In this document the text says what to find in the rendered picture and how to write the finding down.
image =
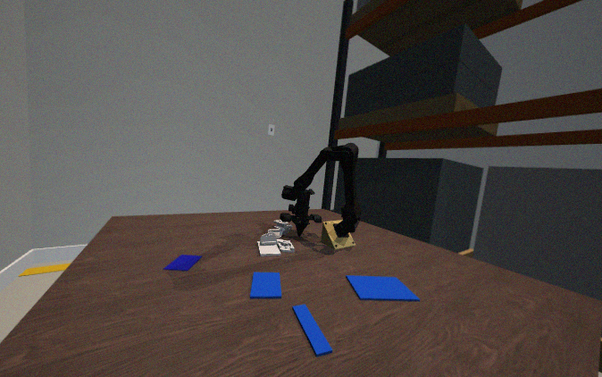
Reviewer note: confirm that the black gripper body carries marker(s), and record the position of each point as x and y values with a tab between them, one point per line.
302	212

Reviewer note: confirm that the blue flat bar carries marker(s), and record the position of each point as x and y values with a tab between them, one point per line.
313	333

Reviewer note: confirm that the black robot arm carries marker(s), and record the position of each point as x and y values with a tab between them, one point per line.
347	157

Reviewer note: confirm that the blue flat rectangular plate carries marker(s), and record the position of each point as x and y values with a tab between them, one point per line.
266	285
182	262
380	288

